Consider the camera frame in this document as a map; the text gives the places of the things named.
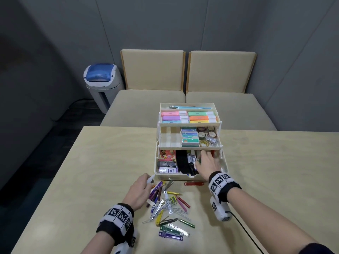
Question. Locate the person's left hand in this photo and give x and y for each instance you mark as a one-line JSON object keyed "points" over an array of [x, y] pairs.
{"points": [[137, 193]]}

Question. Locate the person's right hand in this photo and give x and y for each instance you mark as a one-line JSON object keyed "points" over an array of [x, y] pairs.
{"points": [[209, 165]]}

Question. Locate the white purple marker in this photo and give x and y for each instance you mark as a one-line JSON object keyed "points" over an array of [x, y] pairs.
{"points": [[195, 160]]}

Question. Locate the purple pen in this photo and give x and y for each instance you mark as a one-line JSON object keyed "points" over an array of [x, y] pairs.
{"points": [[155, 193]]}

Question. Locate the white plastic paddle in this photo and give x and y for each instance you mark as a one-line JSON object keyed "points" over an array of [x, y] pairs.
{"points": [[151, 178]]}

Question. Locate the pile of metal paper clips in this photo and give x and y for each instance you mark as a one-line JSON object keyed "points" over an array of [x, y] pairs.
{"points": [[161, 206]]}

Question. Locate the grey glitter tape roll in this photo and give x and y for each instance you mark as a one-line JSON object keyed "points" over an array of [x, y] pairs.
{"points": [[209, 134]]}

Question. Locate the grey green tape roll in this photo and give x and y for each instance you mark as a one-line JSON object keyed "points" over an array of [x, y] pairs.
{"points": [[199, 135]]}

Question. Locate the brown tape roll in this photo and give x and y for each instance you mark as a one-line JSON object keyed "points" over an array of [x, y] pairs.
{"points": [[198, 129]]}

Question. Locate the white purple ink box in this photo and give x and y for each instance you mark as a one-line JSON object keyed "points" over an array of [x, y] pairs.
{"points": [[168, 170]]}

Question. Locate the grey date stamp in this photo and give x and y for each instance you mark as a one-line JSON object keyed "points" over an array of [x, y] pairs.
{"points": [[166, 164]]}

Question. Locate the pink cartoon card pack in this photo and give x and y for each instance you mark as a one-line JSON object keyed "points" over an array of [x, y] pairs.
{"points": [[166, 155]]}

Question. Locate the yellow highlighter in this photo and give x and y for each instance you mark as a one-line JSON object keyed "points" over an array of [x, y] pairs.
{"points": [[199, 121]]}

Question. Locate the red coloured pencil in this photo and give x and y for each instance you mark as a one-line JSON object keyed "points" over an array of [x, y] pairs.
{"points": [[184, 202]]}

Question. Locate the pink coloured pencil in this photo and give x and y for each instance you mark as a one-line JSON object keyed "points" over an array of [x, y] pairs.
{"points": [[182, 205]]}

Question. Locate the cream tiered organizer box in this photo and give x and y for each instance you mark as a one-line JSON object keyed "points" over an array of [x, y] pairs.
{"points": [[169, 140]]}

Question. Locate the orange highlighter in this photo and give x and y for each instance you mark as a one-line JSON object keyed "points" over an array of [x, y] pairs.
{"points": [[198, 118]]}

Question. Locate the dark green plastic fastener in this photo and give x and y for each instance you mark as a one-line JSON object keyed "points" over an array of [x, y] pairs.
{"points": [[169, 229]]}

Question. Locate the green highlighter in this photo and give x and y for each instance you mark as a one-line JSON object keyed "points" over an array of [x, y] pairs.
{"points": [[197, 113]]}

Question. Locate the green pen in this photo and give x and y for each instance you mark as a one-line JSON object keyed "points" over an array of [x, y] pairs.
{"points": [[186, 223]]}

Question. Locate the light blue highlighter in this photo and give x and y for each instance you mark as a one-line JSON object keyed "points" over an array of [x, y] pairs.
{"points": [[170, 121]]}

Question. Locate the purple highlighter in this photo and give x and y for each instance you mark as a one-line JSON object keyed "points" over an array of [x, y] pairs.
{"points": [[170, 118]]}

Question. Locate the pink highlighter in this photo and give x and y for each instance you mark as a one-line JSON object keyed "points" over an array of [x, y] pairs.
{"points": [[169, 113]]}

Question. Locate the white pen teal cap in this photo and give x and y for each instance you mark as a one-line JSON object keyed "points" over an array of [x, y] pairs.
{"points": [[173, 106]]}

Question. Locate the person's right forearm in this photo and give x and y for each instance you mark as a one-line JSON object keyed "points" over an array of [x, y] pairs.
{"points": [[264, 222]]}

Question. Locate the black white marker wristband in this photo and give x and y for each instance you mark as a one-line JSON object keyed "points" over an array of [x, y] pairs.
{"points": [[223, 185], [116, 222]]}

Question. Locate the beige sofa chair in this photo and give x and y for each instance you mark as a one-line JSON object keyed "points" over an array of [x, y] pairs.
{"points": [[153, 71], [219, 72]]}

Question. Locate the grey blue-lid paper shredder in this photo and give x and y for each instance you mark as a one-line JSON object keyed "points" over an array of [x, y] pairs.
{"points": [[102, 81]]}

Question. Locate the dark navy sleeve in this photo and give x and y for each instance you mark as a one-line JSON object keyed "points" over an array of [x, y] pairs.
{"points": [[316, 249]]}

